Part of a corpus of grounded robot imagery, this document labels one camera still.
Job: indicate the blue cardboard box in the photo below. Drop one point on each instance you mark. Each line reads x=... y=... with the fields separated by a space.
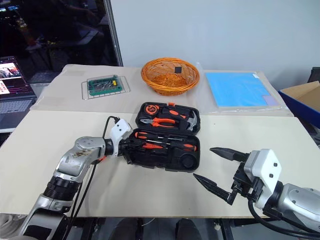
x=300 y=105

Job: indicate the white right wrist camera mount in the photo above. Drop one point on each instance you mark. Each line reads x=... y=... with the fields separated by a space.
x=265 y=162

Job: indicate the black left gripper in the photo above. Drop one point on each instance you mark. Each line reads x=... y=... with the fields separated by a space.
x=124 y=147

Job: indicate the black plastic tool case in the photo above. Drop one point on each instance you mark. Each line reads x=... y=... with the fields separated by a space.
x=190 y=162

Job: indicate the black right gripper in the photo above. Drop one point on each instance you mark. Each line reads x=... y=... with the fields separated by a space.
x=243 y=185

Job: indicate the small black square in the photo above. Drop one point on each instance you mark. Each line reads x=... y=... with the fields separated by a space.
x=178 y=70

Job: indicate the orange woven basket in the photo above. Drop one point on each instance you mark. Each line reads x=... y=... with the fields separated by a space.
x=160 y=83

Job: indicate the blue sheet in clear sleeve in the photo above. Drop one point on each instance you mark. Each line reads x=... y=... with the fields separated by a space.
x=237 y=88

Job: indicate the black orange stubby screwdriver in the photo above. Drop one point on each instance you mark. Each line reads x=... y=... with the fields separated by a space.
x=186 y=147

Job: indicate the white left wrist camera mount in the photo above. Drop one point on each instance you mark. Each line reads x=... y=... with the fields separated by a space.
x=120 y=130

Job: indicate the claw hammer orange black grip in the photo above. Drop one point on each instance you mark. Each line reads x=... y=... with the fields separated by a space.
x=192 y=120

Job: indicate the green bit set box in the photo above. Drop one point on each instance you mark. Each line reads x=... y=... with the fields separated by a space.
x=105 y=86

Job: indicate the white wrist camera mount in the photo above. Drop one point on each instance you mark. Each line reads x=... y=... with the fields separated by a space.
x=120 y=130
x=265 y=162

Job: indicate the dark rounded shape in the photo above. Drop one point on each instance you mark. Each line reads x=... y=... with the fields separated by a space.
x=187 y=230

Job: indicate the open laptop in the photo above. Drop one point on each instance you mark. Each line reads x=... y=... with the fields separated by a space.
x=15 y=100

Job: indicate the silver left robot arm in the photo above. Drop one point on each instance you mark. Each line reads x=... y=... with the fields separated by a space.
x=82 y=152

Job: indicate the orange black tape measure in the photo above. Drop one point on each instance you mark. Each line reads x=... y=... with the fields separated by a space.
x=151 y=109

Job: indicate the grey metal pole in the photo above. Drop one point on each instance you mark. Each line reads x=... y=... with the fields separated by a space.
x=113 y=32

